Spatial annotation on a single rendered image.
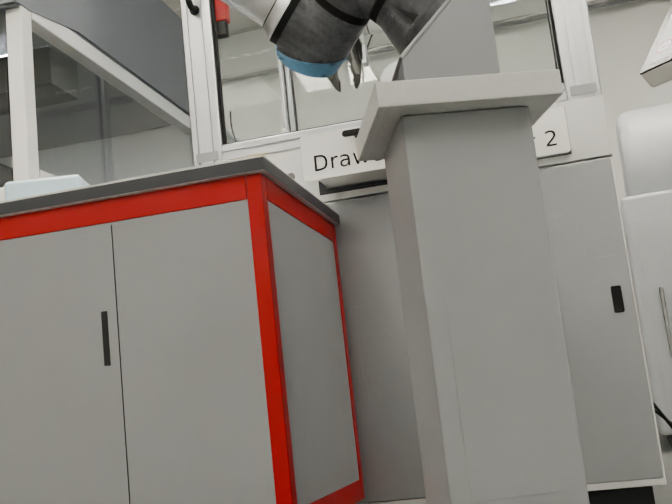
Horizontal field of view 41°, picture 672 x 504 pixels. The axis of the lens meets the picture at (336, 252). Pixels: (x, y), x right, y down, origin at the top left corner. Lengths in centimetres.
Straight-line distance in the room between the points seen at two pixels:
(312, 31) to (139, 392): 71
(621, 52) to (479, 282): 435
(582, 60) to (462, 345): 107
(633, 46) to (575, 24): 338
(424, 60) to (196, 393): 70
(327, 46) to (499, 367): 62
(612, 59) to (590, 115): 342
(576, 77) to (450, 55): 84
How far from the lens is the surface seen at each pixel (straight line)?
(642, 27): 565
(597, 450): 208
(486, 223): 133
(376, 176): 214
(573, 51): 221
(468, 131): 136
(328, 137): 207
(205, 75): 238
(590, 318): 208
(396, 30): 148
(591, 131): 215
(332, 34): 154
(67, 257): 174
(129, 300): 167
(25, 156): 228
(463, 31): 141
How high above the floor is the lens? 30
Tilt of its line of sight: 10 degrees up
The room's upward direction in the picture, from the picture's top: 6 degrees counter-clockwise
